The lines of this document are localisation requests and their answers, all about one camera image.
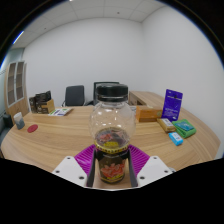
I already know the wooden cabinet with glass doors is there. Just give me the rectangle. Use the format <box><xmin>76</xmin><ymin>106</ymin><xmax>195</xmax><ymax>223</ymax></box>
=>
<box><xmin>3</xmin><ymin>60</ymin><xmax>30</xmax><ymax>118</ymax></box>

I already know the black leather sofa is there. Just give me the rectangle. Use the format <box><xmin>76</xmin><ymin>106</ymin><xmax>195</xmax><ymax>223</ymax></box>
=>
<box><xmin>1</xmin><ymin>113</ymin><xmax>14</xmax><ymax>131</ymax></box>

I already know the wooden side desk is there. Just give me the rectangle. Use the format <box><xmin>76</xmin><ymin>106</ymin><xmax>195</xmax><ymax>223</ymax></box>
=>
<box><xmin>128</xmin><ymin>90</ymin><xmax>168</xmax><ymax>111</ymax></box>

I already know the small blue box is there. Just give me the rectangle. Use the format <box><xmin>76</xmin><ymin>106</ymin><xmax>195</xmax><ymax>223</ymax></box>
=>
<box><xmin>168</xmin><ymin>131</ymin><xmax>184</xmax><ymax>147</ymax></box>

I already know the small tan labelled box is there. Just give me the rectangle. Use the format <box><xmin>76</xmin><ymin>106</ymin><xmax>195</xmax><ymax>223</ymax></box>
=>
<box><xmin>156</xmin><ymin>117</ymin><xmax>177</xmax><ymax>134</ymax></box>

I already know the purple card package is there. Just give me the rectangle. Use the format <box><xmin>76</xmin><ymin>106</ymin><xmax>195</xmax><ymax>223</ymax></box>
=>
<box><xmin>161</xmin><ymin>88</ymin><xmax>184</xmax><ymax>122</ymax></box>

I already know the clear bottle with black cap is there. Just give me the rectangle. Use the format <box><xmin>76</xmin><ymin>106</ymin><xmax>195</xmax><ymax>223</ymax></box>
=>
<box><xmin>88</xmin><ymin>83</ymin><xmax>137</xmax><ymax>185</ymax></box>

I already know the black office chair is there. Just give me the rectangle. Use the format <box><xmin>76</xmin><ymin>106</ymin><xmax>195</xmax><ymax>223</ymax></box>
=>
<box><xmin>63</xmin><ymin>84</ymin><xmax>86</xmax><ymax>107</ymax></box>

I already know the grey mesh office chair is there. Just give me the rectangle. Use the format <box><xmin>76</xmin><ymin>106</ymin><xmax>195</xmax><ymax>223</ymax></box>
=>
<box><xmin>87</xmin><ymin>81</ymin><xmax>120</xmax><ymax>106</ymax></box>

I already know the white printed leaflet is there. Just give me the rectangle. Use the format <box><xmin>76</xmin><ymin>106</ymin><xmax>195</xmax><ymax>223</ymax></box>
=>
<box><xmin>48</xmin><ymin>107</ymin><xmax>73</xmax><ymax>117</ymax></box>

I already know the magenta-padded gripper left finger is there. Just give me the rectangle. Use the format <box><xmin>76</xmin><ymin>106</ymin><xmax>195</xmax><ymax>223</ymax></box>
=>
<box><xmin>51</xmin><ymin>143</ymin><xmax>98</xmax><ymax>188</ymax></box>

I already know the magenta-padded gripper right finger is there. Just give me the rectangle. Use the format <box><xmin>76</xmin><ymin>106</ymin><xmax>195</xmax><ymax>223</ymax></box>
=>
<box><xmin>127</xmin><ymin>143</ymin><xmax>174</xmax><ymax>188</ymax></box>

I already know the orange box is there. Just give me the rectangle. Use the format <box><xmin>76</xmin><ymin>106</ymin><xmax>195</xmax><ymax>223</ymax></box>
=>
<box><xmin>135</xmin><ymin>105</ymin><xmax>164</xmax><ymax>123</ymax></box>

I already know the flat round red coaster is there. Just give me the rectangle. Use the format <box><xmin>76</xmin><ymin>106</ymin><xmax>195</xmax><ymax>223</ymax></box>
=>
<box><xmin>26</xmin><ymin>123</ymin><xmax>39</xmax><ymax>134</ymax></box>

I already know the white and grey cup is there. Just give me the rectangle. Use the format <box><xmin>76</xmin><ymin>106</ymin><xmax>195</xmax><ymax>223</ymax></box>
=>
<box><xmin>13</xmin><ymin>111</ymin><xmax>26</xmax><ymax>131</ymax></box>

